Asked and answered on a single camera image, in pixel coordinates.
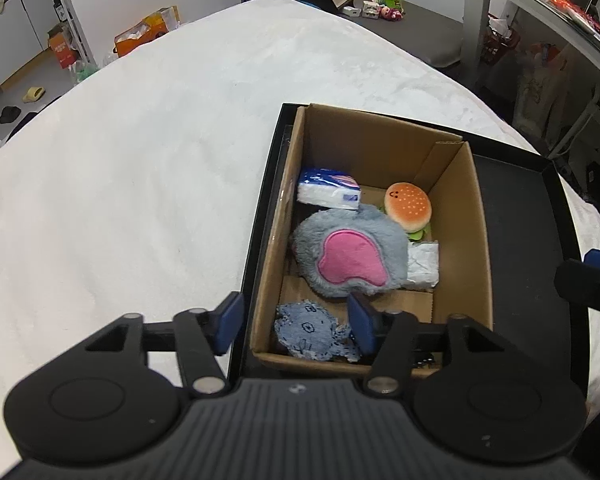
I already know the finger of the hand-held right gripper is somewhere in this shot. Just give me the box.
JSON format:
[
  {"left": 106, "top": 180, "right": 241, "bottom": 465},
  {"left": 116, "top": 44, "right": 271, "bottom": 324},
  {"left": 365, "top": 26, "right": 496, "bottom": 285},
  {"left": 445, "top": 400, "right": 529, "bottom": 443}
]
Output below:
[{"left": 554, "top": 249, "right": 600, "bottom": 319}]

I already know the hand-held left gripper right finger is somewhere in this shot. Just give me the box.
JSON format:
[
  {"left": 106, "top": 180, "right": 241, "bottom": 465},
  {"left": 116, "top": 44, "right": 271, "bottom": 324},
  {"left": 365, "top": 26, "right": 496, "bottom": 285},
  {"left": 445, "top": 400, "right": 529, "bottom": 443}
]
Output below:
[{"left": 346, "top": 292, "right": 516, "bottom": 397}]

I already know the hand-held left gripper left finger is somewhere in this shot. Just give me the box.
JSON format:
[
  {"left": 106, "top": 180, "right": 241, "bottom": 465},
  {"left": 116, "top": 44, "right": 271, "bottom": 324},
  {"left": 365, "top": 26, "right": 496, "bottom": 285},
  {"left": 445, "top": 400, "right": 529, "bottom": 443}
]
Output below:
[{"left": 82, "top": 290, "right": 246, "bottom": 399}]

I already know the denim scrunchie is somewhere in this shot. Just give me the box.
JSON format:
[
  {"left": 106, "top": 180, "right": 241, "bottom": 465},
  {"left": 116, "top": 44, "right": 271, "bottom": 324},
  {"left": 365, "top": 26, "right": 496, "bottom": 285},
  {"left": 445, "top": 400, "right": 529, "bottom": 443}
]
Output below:
[{"left": 273, "top": 302, "right": 364, "bottom": 364}]

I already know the grey plush toy pink patch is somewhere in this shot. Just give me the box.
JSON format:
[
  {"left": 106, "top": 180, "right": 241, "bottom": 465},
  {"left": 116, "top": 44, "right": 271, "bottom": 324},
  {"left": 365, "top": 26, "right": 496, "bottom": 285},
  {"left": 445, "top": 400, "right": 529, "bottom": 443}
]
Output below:
[{"left": 291, "top": 205, "right": 410, "bottom": 301}]

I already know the black shallow tray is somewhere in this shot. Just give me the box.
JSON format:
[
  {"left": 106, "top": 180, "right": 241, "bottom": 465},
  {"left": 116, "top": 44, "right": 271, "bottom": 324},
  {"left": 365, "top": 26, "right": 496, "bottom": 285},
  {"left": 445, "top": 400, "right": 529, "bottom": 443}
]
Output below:
[{"left": 229, "top": 102, "right": 590, "bottom": 408}]

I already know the white plastic packet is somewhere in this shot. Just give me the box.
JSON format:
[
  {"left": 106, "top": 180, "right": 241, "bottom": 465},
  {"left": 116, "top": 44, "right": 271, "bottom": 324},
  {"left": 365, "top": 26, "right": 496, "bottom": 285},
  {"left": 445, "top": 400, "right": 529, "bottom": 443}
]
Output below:
[{"left": 404, "top": 241, "right": 440, "bottom": 292}]

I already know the burger plush toy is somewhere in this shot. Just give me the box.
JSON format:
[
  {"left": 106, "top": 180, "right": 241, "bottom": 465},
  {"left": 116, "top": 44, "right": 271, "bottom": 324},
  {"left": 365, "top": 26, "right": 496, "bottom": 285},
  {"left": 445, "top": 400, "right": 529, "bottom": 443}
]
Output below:
[{"left": 383, "top": 182, "right": 434, "bottom": 241}]

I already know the blue tissue pack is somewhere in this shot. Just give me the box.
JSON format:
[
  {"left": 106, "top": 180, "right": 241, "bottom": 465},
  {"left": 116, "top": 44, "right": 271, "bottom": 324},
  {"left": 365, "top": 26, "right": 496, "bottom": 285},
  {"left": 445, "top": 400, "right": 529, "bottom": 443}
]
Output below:
[{"left": 297, "top": 167, "right": 361, "bottom": 210}]

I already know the brown cardboard box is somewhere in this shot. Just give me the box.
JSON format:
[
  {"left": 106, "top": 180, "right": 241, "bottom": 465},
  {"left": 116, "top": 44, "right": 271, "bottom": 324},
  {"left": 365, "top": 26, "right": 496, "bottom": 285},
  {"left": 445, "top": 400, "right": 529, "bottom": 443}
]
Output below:
[{"left": 250, "top": 103, "right": 496, "bottom": 380}]

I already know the beige tote bag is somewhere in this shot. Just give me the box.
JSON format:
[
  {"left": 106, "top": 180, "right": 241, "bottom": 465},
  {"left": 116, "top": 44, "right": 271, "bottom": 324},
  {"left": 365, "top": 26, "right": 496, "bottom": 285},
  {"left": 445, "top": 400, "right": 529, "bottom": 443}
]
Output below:
[{"left": 512, "top": 42, "right": 572, "bottom": 134}]

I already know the red basket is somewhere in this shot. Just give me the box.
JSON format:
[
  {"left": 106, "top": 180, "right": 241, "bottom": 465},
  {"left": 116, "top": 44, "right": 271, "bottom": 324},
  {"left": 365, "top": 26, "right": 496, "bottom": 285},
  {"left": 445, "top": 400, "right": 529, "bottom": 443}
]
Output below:
[{"left": 482, "top": 24, "right": 522, "bottom": 64}]

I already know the green plastic bag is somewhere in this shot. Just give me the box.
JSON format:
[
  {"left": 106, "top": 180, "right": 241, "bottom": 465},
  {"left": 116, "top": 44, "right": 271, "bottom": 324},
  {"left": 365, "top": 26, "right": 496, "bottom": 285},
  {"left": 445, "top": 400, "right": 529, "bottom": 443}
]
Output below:
[{"left": 72, "top": 59, "right": 100, "bottom": 84}]

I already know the white metal table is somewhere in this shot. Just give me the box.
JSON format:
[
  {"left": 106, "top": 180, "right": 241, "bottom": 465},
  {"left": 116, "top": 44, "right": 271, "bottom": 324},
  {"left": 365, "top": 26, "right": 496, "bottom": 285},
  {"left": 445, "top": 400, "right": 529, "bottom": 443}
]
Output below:
[{"left": 461, "top": 0, "right": 600, "bottom": 161}]

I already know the grey bench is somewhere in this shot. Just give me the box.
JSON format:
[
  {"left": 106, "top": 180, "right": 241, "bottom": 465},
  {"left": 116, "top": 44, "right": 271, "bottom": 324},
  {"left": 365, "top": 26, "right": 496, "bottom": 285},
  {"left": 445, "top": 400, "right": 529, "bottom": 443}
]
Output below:
[{"left": 339, "top": 0, "right": 465, "bottom": 69}]

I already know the orange bag on floor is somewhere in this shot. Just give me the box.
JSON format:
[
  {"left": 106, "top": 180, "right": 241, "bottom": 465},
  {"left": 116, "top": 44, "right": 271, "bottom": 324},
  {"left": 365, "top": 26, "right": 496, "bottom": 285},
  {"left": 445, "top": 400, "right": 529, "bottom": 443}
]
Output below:
[{"left": 113, "top": 6, "right": 179, "bottom": 59}]

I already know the orange carton box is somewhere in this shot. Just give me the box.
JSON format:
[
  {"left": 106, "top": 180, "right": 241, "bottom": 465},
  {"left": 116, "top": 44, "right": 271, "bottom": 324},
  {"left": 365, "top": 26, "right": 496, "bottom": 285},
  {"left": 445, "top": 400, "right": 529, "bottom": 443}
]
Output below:
[{"left": 47, "top": 35, "right": 79, "bottom": 69}]

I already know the white cabinet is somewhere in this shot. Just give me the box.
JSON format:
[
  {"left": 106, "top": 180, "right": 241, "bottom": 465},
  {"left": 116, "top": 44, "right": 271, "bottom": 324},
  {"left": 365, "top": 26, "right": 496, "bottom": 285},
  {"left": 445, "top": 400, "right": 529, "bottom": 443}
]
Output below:
[{"left": 0, "top": 0, "right": 98, "bottom": 98}]

